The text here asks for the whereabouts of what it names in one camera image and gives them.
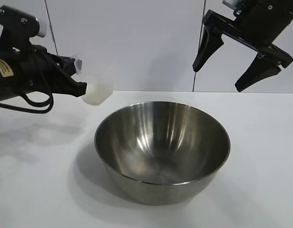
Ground clear plastic measuring cup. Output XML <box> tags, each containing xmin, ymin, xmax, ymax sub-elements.
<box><xmin>71</xmin><ymin>52</ymin><xmax>114</xmax><ymax>105</ymax></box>

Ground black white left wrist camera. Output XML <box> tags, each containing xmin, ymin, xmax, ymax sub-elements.
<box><xmin>0</xmin><ymin>6</ymin><xmax>49</xmax><ymax>45</ymax></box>

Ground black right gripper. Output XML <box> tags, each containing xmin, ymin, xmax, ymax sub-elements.
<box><xmin>193</xmin><ymin>0</ymin><xmax>293</xmax><ymax>93</ymax></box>

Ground stainless steel mixing bowl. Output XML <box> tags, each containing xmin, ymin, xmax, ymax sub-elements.
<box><xmin>94</xmin><ymin>101</ymin><xmax>232</xmax><ymax>206</ymax></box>

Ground white rice grains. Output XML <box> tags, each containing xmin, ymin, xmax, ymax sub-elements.
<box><xmin>81</xmin><ymin>83</ymin><xmax>113</xmax><ymax>105</ymax></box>

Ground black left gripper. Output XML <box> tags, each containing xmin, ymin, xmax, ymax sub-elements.
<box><xmin>0</xmin><ymin>38</ymin><xmax>87</xmax><ymax>102</ymax></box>

